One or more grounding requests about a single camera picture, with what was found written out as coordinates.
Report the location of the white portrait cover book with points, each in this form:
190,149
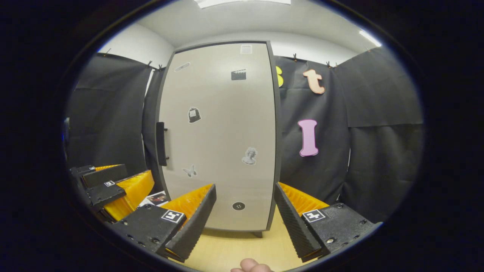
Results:
155,198

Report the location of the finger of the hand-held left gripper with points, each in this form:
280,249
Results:
107,193
106,176

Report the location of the beige cabinet door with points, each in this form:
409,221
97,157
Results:
227,132

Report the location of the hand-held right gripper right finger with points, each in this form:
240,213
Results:
297,230

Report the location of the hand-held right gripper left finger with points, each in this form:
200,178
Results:
193,230

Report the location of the black backdrop cloth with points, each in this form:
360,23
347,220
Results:
378,158

